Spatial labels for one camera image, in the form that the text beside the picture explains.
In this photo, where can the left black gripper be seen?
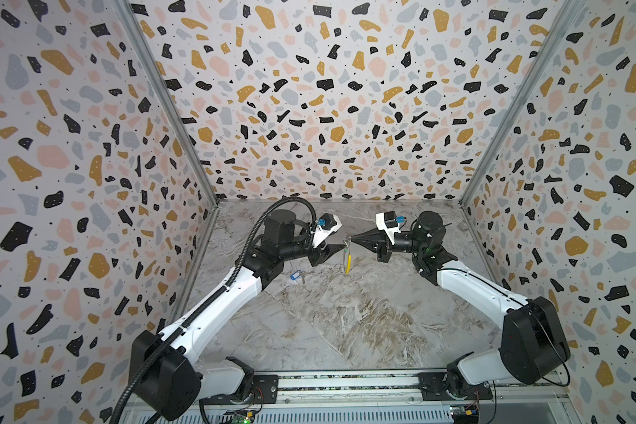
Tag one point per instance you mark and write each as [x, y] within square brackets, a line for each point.
[322, 255]

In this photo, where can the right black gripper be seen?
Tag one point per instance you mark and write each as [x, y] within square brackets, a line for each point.
[380, 245]

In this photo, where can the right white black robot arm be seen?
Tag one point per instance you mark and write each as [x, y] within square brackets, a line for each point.
[533, 342]

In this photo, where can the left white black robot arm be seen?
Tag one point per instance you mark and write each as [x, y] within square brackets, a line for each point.
[162, 366]

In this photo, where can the left green circuit board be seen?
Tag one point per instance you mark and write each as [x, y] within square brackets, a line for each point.
[243, 417]

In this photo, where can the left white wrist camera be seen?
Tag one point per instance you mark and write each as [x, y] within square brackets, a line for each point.
[326, 225]

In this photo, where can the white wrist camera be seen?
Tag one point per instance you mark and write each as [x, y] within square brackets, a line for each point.
[326, 225]
[390, 223]

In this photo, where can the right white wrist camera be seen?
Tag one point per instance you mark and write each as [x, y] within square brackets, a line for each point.
[390, 223]

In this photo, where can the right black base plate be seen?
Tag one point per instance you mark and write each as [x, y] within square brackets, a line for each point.
[438, 386]

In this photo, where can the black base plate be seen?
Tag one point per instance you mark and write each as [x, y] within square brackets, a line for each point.
[438, 386]
[263, 389]

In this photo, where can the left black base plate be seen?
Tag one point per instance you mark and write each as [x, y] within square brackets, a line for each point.
[263, 389]

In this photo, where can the white slotted cable duct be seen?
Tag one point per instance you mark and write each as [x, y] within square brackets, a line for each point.
[350, 414]

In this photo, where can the right circuit board with wires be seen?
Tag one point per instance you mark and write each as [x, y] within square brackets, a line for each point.
[469, 414]

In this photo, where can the aluminium mounting rail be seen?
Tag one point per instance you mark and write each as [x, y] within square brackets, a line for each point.
[393, 387]

